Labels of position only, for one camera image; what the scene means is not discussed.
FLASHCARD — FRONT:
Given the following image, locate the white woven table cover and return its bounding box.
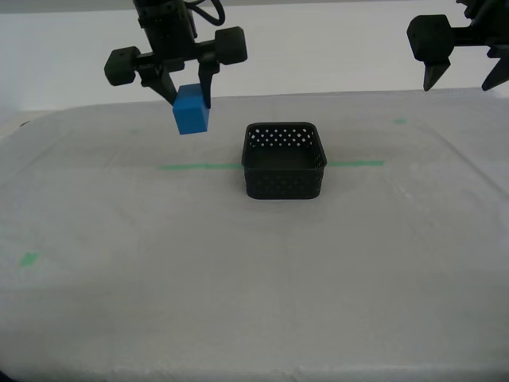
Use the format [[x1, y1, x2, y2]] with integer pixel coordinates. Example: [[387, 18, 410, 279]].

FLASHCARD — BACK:
[[0, 87, 509, 382]]

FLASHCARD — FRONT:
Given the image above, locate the blue rectangular block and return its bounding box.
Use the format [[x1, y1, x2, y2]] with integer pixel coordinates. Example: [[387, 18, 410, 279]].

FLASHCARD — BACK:
[[172, 84, 212, 136]]

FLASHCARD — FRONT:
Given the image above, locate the long green tape strip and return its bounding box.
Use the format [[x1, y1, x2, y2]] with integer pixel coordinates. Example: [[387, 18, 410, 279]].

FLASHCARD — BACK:
[[158, 159, 385, 171]]

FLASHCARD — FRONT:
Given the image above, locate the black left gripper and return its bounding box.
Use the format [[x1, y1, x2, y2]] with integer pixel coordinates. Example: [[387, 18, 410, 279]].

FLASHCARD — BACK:
[[103, 14, 249, 110]]

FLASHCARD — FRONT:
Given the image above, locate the black perforated plastic basket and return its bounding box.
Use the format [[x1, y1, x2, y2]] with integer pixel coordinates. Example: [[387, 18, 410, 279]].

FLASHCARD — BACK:
[[241, 121, 330, 201]]

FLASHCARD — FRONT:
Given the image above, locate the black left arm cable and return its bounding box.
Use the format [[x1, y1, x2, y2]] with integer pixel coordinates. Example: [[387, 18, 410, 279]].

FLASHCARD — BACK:
[[184, 0, 226, 29]]

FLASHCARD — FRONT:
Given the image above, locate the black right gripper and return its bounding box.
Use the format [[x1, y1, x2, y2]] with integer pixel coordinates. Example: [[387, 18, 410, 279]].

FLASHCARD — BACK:
[[406, 0, 509, 93]]

